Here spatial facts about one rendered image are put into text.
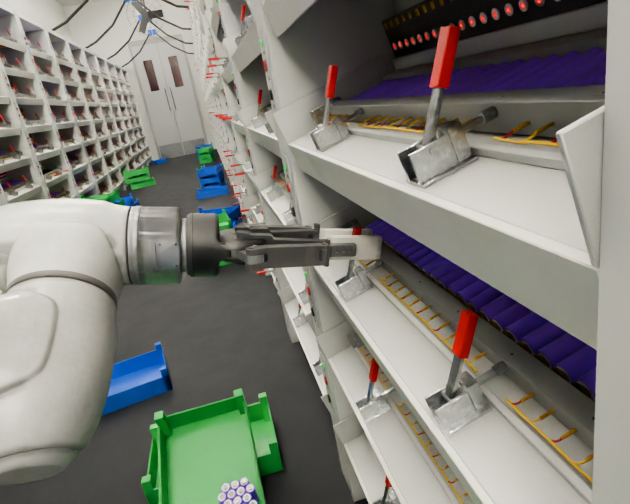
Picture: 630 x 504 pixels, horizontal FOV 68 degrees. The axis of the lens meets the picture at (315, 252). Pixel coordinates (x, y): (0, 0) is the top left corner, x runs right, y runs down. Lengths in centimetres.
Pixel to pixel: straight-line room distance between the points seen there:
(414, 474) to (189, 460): 65
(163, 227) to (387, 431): 40
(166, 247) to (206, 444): 72
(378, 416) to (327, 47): 54
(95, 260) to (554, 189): 42
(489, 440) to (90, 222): 42
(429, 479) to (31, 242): 50
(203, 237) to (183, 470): 72
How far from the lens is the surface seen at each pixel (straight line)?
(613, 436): 21
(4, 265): 56
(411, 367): 46
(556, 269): 20
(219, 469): 114
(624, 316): 18
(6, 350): 45
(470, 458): 38
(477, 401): 40
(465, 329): 36
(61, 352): 45
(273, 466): 118
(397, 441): 67
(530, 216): 23
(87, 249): 52
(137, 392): 158
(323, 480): 114
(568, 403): 36
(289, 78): 74
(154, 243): 53
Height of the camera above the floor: 80
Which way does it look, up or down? 19 degrees down
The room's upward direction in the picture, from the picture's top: 10 degrees counter-clockwise
